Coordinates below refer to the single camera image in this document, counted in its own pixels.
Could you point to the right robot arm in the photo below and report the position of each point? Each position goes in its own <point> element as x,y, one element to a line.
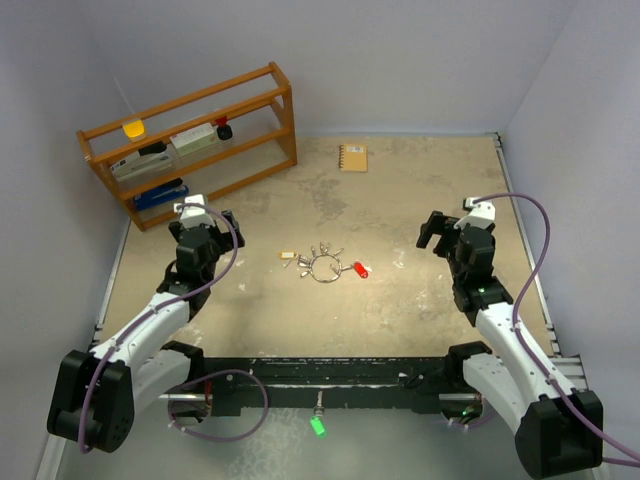
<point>548,415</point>

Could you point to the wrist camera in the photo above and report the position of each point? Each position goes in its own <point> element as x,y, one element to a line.
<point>480,214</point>
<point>191,212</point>

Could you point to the white box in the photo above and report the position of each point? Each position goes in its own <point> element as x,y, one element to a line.
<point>194,139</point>

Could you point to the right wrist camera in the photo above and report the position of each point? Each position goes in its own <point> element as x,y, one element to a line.
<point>480,214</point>

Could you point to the white black stapler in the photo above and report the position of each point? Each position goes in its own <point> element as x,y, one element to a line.
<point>136,165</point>

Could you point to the wooden shelf rack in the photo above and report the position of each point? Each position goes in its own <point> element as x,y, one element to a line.
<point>259,107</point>

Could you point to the red black bottle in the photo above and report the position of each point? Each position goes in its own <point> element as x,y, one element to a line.
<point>223,129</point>

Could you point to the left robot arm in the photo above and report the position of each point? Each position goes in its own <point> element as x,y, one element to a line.
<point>99,392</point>

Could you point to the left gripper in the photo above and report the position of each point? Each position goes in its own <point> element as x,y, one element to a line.
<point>224,240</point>

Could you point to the black base frame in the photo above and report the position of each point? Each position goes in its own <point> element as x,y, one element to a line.
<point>423,385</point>

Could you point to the bunch of metal keys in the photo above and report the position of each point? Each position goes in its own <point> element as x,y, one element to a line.
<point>302,260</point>

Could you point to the blue stapler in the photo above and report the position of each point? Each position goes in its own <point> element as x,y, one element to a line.
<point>164,193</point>

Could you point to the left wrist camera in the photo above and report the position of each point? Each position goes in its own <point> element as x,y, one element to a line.
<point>191,212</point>

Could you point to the brown spiral notebook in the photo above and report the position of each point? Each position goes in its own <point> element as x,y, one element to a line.
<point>353,158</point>

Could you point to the green key tag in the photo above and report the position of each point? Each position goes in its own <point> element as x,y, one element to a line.
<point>316,420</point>

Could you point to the red key tag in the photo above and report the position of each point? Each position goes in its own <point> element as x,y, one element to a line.
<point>360,270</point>

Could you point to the yellow cap container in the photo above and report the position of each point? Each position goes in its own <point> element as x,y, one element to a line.
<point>134,130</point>

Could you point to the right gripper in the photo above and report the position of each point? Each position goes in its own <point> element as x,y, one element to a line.
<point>436,225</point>

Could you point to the yellow key tag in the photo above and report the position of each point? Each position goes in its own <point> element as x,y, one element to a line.
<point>286,255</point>

